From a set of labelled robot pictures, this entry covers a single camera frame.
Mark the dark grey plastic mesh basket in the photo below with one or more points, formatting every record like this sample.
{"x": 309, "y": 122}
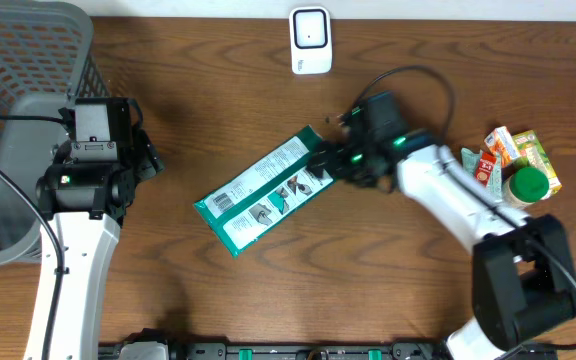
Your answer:
{"x": 46, "y": 63}

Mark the small orange box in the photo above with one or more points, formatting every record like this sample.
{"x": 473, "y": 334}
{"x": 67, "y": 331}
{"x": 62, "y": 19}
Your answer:
{"x": 500, "y": 143}

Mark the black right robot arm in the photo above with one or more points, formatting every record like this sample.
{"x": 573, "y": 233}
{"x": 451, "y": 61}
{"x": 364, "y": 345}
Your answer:
{"x": 523, "y": 275}

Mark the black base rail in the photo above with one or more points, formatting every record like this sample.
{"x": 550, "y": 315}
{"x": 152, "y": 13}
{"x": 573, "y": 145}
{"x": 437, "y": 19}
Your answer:
{"x": 219, "y": 351}

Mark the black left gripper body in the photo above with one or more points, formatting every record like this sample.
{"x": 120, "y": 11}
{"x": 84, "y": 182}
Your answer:
{"x": 142, "y": 163}

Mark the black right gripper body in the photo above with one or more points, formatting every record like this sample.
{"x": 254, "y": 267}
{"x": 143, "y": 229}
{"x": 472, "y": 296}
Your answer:
{"x": 356, "y": 163}

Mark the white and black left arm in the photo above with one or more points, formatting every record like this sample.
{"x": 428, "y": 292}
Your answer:
{"x": 83, "y": 204}

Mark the green 3M package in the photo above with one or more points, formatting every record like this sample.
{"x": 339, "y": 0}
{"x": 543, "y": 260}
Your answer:
{"x": 243, "y": 210}

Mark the mint green wipes pack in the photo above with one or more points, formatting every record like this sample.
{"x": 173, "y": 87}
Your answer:
{"x": 469, "y": 163}

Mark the white jar green lid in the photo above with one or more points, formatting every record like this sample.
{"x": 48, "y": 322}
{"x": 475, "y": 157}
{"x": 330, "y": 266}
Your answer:
{"x": 525, "y": 187}

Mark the red sachet packet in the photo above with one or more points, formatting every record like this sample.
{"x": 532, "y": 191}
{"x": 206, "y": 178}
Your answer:
{"x": 485, "y": 168}

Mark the green yellow juice carton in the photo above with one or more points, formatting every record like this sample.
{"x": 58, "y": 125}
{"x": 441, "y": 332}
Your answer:
{"x": 532, "y": 154}

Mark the white barcode scanner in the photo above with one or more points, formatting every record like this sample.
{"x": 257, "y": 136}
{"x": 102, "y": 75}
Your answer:
{"x": 310, "y": 40}

